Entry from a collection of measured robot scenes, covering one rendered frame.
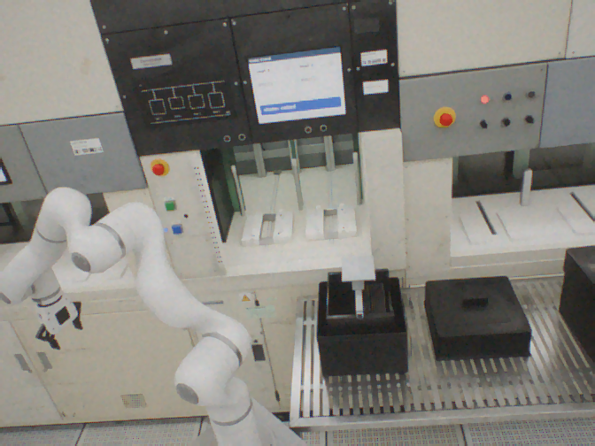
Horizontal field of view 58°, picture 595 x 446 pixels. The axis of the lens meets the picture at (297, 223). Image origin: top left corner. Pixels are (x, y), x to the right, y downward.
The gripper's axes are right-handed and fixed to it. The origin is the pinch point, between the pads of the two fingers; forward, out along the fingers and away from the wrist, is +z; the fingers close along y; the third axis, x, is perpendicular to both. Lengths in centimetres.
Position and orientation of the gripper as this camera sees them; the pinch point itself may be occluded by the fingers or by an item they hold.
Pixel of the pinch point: (66, 335)
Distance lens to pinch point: 184.2
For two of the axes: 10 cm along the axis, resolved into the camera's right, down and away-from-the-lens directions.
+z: 1.3, 8.5, 5.2
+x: -8.8, -1.4, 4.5
